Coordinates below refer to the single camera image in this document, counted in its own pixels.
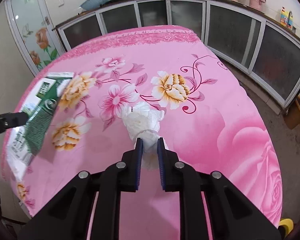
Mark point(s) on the yellow rimmed trash bin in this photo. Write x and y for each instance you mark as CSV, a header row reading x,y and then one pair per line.
x,y
286,225

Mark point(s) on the flower painted glass door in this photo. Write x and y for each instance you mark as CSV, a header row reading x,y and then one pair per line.
x,y
33,31

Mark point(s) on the brown plastic bucket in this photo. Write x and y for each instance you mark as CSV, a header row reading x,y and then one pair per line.
x,y
292,117

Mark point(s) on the green white milk pouch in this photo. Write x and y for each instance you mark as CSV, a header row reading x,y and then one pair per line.
x,y
40,105

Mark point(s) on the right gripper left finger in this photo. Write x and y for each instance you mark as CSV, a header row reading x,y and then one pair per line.
x,y
88,206

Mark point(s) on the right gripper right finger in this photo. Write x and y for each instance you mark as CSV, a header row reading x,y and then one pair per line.
x,y
211,207

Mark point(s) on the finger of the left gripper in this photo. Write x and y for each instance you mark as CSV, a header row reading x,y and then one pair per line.
x,y
12,120

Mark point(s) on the pink floral tablecloth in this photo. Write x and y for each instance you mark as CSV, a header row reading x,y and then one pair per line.
x,y
210,123

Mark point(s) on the kitchen counter cabinets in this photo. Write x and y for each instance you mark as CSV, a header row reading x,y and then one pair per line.
x,y
244,37

